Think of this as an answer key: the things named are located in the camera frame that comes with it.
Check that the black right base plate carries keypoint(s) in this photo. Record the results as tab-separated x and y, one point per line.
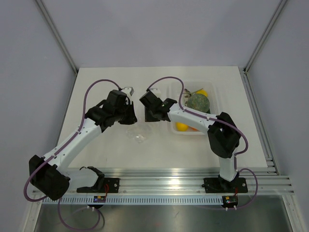
217	185

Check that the white perforated plastic basket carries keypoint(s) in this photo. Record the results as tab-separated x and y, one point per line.
174	90

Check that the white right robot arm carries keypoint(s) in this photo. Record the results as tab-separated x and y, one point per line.
220	130

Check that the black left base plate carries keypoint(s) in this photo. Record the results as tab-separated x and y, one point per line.
106	185

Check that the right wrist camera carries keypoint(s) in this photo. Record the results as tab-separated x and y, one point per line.
155	90

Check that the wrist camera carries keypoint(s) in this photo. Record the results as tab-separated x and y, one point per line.
155	90
128	90

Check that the grey toy fish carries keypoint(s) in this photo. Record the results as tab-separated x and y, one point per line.
186	95

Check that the clear zip top bag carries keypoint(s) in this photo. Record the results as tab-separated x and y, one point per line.
139	133

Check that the aluminium front rail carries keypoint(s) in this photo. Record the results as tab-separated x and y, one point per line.
189	181

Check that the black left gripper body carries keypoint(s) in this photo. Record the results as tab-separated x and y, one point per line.
124	116

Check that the yellow lemon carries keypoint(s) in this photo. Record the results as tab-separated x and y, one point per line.
203	92
181	126

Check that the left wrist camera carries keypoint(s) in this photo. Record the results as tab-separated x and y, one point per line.
128	90

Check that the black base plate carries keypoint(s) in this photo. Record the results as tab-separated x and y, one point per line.
106	185
217	185

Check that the green netted melon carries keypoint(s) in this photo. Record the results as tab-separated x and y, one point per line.
199	102

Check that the white slotted cable duct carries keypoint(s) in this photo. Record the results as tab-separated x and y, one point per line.
148	200

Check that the right aluminium frame post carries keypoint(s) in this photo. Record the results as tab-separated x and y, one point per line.
265	35

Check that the left aluminium frame post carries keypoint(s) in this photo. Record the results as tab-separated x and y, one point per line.
56	35

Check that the aluminium frame post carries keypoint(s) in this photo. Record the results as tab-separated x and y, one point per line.
56	35
265	35

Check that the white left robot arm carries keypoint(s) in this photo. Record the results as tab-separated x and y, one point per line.
47	173

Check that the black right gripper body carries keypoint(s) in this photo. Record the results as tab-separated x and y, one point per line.
149	117

